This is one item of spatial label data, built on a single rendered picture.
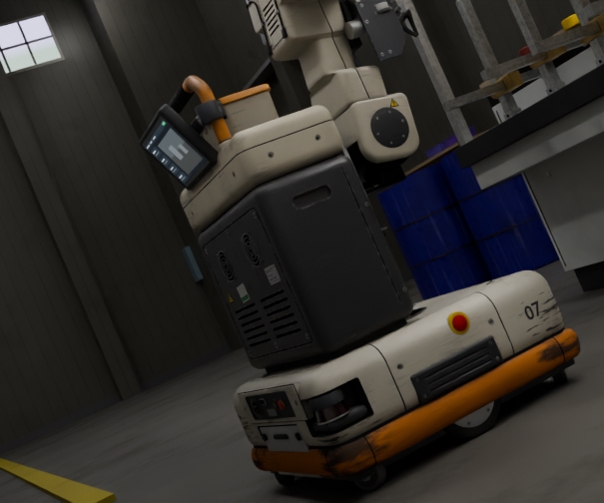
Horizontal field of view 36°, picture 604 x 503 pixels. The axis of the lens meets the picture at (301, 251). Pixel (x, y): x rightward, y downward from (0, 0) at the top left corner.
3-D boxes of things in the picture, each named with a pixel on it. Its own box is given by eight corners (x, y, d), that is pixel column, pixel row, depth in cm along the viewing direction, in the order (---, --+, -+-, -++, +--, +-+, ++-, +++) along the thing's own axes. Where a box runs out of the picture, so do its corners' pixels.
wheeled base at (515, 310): (352, 490, 187) (302, 375, 188) (257, 479, 246) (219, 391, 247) (595, 356, 214) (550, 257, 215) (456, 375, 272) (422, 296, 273)
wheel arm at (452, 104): (451, 111, 308) (446, 99, 308) (446, 115, 311) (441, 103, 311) (549, 74, 325) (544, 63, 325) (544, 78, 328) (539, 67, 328)
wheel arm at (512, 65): (490, 80, 285) (484, 68, 285) (484, 84, 288) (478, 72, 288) (593, 42, 302) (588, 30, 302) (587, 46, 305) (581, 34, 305)
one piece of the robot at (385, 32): (368, 64, 229) (332, -16, 229) (326, 102, 254) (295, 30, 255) (420, 47, 235) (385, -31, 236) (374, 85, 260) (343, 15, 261)
